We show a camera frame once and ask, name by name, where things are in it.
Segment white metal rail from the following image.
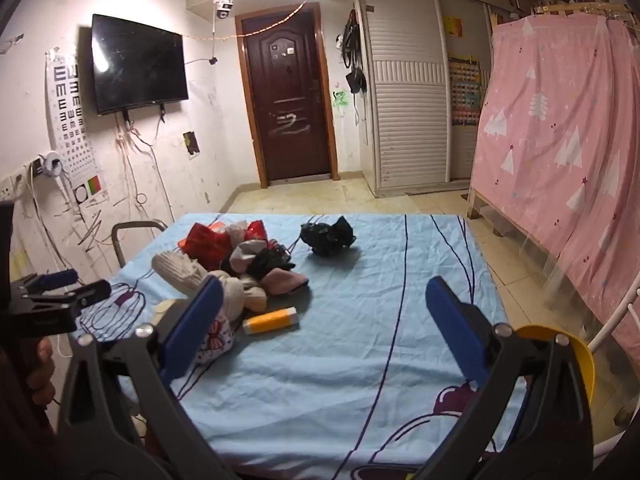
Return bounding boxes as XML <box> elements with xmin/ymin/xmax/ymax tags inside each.
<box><xmin>585</xmin><ymin>275</ymin><xmax>640</xmax><ymax>361</ymax></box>

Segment crumpled black plastic bag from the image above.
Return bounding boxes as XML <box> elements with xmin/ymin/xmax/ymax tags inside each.
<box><xmin>300</xmin><ymin>215</ymin><xmax>357</xmax><ymax>258</ymax></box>

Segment black sock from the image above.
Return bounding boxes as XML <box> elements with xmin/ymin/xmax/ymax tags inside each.
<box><xmin>247</xmin><ymin>247</ymin><xmax>297</xmax><ymax>278</ymax></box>

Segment light blue bedsheet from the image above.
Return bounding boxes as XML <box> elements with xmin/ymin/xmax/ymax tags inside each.
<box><xmin>70</xmin><ymin>212</ymin><xmax>531</xmax><ymax>480</ymax></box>

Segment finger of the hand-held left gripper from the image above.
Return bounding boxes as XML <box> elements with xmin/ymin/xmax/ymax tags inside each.
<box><xmin>12</xmin><ymin>269</ymin><xmax>79</xmax><ymax>294</ymax></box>
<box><xmin>22</xmin><ymin>280</ymin><xmax>112</xmax><ymax>333</ymax></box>

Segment white louvered wardrobe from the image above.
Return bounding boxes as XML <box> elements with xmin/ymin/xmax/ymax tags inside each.
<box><xmin>356</xmin><ymin>0</ymin><xmax>493</xmax><ymax>198</ymax></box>

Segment pale paper cup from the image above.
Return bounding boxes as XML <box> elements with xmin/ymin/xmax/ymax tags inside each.
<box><xmin>152</xmin><ymin>300</ymin><xmax>177</xmax><ymax>327</ymax></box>

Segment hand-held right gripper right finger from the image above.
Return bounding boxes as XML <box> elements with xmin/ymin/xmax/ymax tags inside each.
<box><xmin>425</xmin><ymin>275</ymin><xmax>596</xmax><ymax>480</ymax></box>

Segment person's left hand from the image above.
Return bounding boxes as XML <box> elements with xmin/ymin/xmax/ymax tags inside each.
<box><xmin>26</xmin><ymin>337</ymin><xmax>57</xmax><ymax>407</ymax></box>

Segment yellow plastic bin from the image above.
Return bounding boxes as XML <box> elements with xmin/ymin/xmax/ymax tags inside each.
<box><xmin>515</xmin><ymin>325</ymin><xmax>598</xmax><ymax>411</ymax></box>

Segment orange string wire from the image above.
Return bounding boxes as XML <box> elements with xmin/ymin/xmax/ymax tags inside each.
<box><xmin>182</xmin><ymin>0</ymin><xmax>316</xmax><ymax>41</ymax></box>

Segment colourful grid poster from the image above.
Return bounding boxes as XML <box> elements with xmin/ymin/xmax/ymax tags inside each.
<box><xmin>448</xmin><ymin>55</ymin><xmax>483</xmax><ymax>127</ymax></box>

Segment white bow-print bag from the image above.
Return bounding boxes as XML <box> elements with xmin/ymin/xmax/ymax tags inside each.
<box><xmin>195</xmin><ymin>310</ymin><xmax>236</xmax><ymax>366</ymax></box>

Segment orange tube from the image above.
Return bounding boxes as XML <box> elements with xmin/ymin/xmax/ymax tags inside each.
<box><xmin>242</xmin><ymin>306</ymin><xmax>300</xmax><ymax>335</ymax></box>

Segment white hanging cables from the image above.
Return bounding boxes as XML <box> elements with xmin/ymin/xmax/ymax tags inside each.
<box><xmin>115</xmin><ymin>115</ymin><xmax>176</xmax><ymax>226</ymax></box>

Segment grey metal chair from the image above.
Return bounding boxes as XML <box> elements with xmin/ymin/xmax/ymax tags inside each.
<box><xmin>111</xmin><ymin>219</ymin><xmax>169</xmax><ymax>268</ymax></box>

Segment grey pink sock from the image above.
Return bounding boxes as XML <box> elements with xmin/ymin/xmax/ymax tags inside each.
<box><xmin>222</xmin><ymin>240</ymin><xmax>273</xmax><ymax>273</ymax></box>

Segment white wall socket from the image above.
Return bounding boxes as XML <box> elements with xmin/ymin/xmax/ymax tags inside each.
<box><xmin>0</xmin><ymin>175</ymin><xmax>26</xmax><ymax>202</ymax></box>

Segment black wall television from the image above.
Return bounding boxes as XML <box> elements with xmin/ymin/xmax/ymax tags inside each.
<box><xmin>91</xmin><ymin>14</ymin><xmax>190</xmax><ymax>116</ymax></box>

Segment hanging black bags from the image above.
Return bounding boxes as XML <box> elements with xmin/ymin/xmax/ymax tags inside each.
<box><xmin>342</xmin><ymin>8</ymin><xmax>368</xmax><ymax>95</ymax></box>

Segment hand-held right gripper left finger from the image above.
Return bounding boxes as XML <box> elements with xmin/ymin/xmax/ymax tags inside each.
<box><xmin>57</xmin><ymin>275</ymin><xmax>236</xmax><ymax>480</ymax></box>

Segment eye chart poster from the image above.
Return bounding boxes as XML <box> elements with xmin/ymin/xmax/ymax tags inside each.
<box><xmin>46</xmin><ymin>50</ymin><xmax>108</xmax><ymax>206</ymax></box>

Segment dark brown door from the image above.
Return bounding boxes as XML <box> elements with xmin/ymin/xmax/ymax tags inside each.
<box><xmin>235</xmin><ymin>2</ymin><xmax>341</xmax><ymax>188</ymax></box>

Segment red snack packet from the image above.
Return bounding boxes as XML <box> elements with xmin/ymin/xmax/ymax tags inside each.
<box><xmin>180</xmin><ymin>221</ymin><xmax>236</xmax><ymax>268</ymax></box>

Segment pink tree-print curtain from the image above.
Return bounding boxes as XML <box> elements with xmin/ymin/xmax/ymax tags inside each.
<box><xmin>470</xmin><ymin>10</ymin><xmax>640</xmax><ymax>361</ymax></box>

